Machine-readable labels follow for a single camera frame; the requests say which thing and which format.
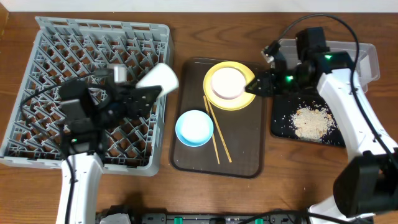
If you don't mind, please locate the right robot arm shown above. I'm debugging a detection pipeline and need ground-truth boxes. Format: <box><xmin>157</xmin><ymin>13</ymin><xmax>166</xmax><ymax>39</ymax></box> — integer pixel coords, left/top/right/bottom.
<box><xmin>246</xmin><ymin>27</ymin><xmax>397</xmax><ymax>223</ymax></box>

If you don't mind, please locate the grey plastic dishwasher rack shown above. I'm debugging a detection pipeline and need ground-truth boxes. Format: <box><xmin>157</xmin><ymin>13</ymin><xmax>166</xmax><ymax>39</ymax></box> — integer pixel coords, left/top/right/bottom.
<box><xmin>1</xmin><ymin>17</ymin><xmax>174</xmax><ymax>176</ymax></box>

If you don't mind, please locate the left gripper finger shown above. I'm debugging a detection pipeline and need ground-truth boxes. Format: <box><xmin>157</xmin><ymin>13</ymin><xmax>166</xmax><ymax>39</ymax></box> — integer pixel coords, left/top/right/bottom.
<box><xmin>136</xmin><ymin>85</ymin><xmax>162</xmax><ymax>100</ymax></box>
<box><xmin>132</xmin><ymin>90</ymin><xmax>157</xmax><ymax>117</ymax></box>

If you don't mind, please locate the dark brown serving tray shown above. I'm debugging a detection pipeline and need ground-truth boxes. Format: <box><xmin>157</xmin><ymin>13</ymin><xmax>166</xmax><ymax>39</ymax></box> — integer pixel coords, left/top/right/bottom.
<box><xmin>169</xmin><ymin>58</ymin><xmax>266</xmax><ymax>179</ymax></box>

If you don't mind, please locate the white cup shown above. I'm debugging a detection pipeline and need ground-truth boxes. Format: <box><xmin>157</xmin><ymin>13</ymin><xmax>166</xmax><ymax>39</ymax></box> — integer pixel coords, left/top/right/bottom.
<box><xmin>136</xmin><ymin>63</ymin><xmax>179</xmax><ymax>98</ymax></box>

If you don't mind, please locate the clear plastic bin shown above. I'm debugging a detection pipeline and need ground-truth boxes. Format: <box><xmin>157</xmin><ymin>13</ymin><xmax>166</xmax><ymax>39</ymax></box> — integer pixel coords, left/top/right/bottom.
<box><xmin>279</xmin><ymin>39</ymin><xmax>380</xmax><ymax>93</ymax></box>

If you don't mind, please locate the wooden chopstick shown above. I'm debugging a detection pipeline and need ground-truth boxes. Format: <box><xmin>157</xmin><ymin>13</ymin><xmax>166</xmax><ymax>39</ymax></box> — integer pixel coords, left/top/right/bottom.
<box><xmin>203</xmin><ymin>95</ymin><xmax>220</xmax><ymax>165</ymax></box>
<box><xmin>203</xmin><ymin>96</ymin><xmax>233</xmax><ymax>163</ymax></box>

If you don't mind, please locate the right wooden chopstick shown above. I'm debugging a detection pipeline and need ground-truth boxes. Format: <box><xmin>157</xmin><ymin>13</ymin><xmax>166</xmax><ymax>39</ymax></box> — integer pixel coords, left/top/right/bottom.
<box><xmin>203</xmin><ymin>96</ymin><xmax>233</xmax><ymax>163</ymax></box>

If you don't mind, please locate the rice and nutshell pile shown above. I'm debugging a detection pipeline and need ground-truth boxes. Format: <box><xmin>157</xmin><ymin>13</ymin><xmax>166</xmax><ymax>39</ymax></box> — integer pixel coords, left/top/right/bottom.
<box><xmin>278</xmin><ymin>104</ymin><xmax>338</xmax><ymax>143</ymax></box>

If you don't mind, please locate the black waste tray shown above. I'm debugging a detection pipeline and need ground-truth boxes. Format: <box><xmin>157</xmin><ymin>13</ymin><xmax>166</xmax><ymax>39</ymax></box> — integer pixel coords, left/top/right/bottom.
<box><xmin>271</xmin><ymin>94</ymin><xmax>345</xmax><ymax>147</ymax></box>

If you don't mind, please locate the left wooden chopstick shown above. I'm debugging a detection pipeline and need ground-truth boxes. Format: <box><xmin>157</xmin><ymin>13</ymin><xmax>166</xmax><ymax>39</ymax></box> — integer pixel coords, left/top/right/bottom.
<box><xmin>203</xmin><ymin>95</ymin><xmax>220</xmax><ymax>165</ymax></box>

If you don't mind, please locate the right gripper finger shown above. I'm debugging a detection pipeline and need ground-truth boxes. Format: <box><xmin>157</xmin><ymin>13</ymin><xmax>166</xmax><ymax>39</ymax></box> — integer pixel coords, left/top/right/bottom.
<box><xmin>245</xmin><ymin>70</ymin><xmax>274</xmax><ymax>96</ymax></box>
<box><xmin>261</xmin><ymin>40</ymin><xmax>280</xmax><ymax>63</ymax></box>

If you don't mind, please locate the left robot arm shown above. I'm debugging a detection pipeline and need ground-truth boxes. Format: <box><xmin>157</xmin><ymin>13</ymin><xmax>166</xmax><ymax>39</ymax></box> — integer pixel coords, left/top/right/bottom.
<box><xmin>57</xmin><ymin>81</ymin><xmax>162</xmax><ymax>223</ymax></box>

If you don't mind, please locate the yellow plate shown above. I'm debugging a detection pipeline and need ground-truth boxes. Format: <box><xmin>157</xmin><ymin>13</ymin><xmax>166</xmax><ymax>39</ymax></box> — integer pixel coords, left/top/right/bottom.
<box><xmin>203</xmin><ymin>61</ymin><xmax>255</xmax><ymax>111</ymax></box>

